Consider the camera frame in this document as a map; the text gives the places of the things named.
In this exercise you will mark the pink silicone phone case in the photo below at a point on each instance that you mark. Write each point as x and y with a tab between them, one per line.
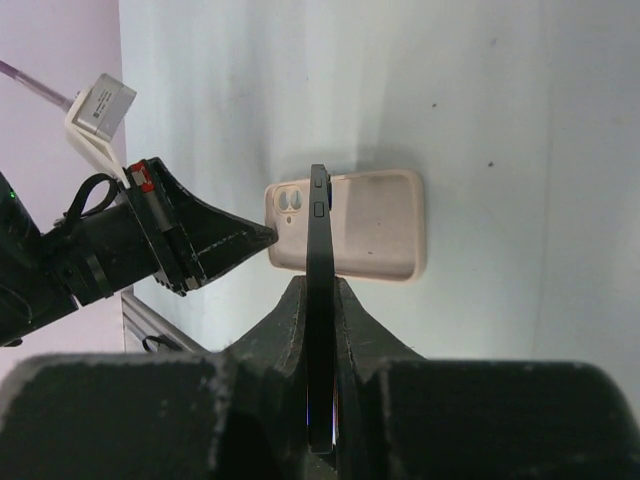
378	224

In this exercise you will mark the aluminium frame rail front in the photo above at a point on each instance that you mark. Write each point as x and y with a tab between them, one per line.
146	330

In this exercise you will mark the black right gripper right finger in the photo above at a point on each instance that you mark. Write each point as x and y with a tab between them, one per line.
403	416

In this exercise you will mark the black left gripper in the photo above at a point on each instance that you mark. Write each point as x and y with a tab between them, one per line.
167	211

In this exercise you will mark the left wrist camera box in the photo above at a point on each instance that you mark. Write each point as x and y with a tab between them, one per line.
93	120

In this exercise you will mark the black smartphone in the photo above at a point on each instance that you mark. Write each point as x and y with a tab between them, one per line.
320	331

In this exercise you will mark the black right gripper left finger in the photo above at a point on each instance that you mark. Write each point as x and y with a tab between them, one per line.
235	414

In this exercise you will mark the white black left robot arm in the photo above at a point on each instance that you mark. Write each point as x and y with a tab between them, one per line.
111	237

